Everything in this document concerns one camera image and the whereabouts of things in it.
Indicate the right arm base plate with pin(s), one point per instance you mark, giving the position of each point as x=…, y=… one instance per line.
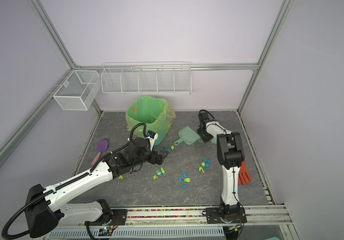
x=217, y=215

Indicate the long white wire basket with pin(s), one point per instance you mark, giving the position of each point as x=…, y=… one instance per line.
x=146, y=78

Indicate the paper scraps cluster near bin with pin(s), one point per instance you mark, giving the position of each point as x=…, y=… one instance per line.
x=168, y=150

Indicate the green trash bin with bag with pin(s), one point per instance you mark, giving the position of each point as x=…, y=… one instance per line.
x=156, y=113

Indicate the paper scraps cluster centre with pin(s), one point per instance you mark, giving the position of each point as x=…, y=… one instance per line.
x=159, y=173

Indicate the purple pink spatula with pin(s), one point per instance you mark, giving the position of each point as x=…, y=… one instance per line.
x=102, y=147

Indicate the small white mesh basket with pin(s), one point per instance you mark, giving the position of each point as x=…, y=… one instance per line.
x=78, y=91

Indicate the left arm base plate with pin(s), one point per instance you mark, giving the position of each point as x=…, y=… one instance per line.
x=116, y=217

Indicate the red rubber glove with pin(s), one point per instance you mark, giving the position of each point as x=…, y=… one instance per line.
x=244, y=177

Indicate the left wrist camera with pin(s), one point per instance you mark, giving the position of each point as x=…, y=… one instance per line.
x=152, y=137

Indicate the paper scraps cluster front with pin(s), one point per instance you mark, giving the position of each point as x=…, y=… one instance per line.
x=184, y=180

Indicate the green hand brush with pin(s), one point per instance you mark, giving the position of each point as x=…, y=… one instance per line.
x=212, y=140

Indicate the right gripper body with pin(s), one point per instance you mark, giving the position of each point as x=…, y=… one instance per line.
x=204, y=137

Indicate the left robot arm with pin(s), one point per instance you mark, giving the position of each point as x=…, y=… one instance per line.
x=42, y=207

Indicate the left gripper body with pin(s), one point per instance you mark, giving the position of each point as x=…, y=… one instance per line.
x=151, y=157

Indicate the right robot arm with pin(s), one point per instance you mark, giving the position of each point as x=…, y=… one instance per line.
x=230, y=155

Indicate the paper scraps cluster right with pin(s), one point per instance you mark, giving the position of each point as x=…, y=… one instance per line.
x=205, y=164

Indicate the green dustpan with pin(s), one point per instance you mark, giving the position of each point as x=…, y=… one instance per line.
x=188, y=136

